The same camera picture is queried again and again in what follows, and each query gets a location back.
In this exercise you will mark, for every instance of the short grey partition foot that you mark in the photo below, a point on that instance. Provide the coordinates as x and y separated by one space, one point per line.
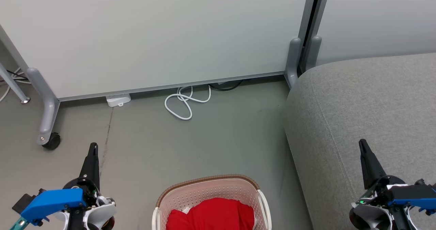
293 59
314 51

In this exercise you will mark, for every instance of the cream perforated laundry basket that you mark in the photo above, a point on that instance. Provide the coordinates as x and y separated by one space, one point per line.
204 192

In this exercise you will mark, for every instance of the narrow white partition panel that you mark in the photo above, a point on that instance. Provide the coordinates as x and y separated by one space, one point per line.
374 18

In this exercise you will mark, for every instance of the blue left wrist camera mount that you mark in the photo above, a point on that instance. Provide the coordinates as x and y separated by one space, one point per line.
54 201

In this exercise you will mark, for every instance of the white power adapter box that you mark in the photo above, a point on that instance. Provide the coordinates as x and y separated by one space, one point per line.
117 100

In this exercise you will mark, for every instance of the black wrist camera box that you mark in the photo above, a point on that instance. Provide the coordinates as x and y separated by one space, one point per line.
24 202
415 190

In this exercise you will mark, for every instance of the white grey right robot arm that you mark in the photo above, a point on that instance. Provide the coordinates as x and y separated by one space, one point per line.
371 216

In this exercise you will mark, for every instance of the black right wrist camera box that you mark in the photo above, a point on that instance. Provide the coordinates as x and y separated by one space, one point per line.
415 190

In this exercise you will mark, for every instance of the grey fabric sofa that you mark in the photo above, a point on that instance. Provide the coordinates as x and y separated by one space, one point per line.
357 104

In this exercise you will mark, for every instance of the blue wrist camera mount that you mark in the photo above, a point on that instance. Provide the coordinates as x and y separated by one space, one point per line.
54 201
414 202

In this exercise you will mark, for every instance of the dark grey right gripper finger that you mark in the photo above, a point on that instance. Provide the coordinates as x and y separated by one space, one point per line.
369 165

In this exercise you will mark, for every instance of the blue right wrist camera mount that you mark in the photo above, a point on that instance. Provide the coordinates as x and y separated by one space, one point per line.
414 202

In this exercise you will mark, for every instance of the red garment with white trim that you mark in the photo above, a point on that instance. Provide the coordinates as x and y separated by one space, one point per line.
211 216

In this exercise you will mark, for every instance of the long grey partition foot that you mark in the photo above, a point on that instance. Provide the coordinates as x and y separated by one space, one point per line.
47 100

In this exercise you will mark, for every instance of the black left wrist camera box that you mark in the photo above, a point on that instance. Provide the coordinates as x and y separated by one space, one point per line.
24 202

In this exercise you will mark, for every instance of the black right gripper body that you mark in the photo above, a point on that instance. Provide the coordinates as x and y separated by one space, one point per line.
379 192

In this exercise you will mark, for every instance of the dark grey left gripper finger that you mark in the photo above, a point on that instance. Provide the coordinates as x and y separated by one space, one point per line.
92 165

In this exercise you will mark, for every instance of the black caster wheel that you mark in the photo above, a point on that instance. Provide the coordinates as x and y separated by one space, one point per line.
52 141

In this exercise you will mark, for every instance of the grey metal table leg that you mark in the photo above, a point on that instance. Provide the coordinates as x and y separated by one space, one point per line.
13 85

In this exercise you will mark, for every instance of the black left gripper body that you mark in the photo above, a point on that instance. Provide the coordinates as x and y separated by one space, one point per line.
89 192

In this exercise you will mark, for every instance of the large white partition panel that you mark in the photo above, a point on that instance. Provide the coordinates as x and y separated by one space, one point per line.
153 35

